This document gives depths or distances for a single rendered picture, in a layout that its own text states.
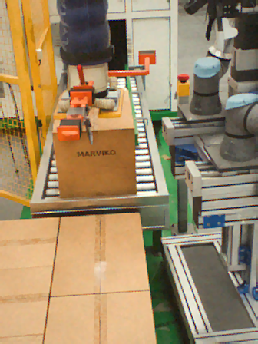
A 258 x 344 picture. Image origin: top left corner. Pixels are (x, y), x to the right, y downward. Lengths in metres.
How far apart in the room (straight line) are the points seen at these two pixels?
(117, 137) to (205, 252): 0.83
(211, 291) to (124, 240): 0.53
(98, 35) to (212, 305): 1.33
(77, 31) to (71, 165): 0.72
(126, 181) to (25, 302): 0.86
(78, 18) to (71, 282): 1.07
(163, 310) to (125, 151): 0.87
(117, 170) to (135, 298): 0.78
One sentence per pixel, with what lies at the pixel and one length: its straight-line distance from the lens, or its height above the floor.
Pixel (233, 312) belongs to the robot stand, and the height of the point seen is 0.21.
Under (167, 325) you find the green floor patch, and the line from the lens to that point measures 2.81.
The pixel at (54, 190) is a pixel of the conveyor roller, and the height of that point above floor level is 0.55.
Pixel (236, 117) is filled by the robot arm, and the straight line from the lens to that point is 1.97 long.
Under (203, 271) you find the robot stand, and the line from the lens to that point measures 2.81.
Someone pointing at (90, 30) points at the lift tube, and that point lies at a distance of 2.25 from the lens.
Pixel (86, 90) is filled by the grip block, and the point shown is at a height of 1.25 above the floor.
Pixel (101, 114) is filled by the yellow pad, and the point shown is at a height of 1.12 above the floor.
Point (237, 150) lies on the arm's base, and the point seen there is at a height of 1.08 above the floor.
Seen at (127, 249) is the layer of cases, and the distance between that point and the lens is 2.38.
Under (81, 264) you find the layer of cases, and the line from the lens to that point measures 2.32.
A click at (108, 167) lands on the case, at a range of 2.65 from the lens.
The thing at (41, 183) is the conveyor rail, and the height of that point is 0.59.
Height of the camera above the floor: 1.92
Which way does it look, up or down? 27 degrees down
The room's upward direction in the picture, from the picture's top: 3 degrees counter-clockwise
